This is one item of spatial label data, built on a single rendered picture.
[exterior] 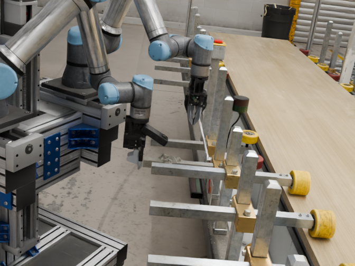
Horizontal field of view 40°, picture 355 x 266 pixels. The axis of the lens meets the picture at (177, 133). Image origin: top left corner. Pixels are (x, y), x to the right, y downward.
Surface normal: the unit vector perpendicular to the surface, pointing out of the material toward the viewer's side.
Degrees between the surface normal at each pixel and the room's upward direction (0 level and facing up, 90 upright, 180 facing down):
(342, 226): 0
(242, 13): 90
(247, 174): 90
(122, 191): 0
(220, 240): 0
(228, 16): 90
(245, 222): 90
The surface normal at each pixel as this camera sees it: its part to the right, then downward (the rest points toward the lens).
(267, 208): 0.03, 0.38
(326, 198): 0.11, -0.92
